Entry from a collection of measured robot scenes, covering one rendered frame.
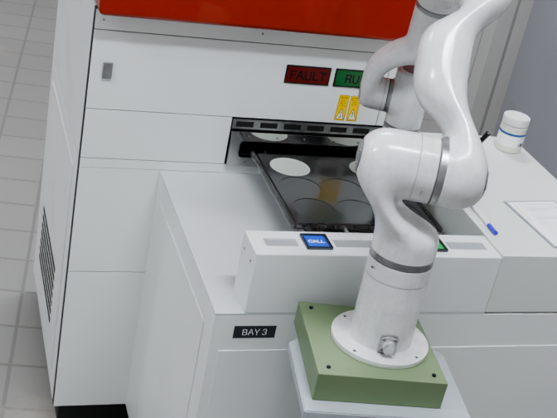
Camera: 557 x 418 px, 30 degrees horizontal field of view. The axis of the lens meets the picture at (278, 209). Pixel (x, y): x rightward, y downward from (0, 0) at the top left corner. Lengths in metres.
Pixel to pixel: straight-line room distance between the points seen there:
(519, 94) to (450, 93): 3.53
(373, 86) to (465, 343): 0.60
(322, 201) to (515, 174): 0.53
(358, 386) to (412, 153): 0.44
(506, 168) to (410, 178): 0.92
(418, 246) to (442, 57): 0.34
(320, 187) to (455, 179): 0.74
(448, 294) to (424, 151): 0.52
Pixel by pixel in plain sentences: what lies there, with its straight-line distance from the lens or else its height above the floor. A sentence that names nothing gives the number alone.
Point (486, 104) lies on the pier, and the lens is 5.54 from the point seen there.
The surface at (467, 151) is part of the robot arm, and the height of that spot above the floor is 1.30.
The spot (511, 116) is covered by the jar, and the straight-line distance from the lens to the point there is 2.78.
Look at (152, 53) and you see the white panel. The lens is 2.48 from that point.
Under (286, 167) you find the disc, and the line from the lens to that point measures 2.55.
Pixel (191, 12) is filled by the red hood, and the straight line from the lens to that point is 2.41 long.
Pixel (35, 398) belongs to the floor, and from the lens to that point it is 3.13.
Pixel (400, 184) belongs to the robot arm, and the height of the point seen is 1.23.
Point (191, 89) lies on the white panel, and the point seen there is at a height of 1.04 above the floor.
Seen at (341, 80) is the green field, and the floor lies 1.09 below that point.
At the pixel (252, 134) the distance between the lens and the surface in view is 2.61.
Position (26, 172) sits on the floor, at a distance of 4.33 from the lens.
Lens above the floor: 1.96
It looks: 27 degrees down
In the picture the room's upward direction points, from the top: 12 degrees clockwise
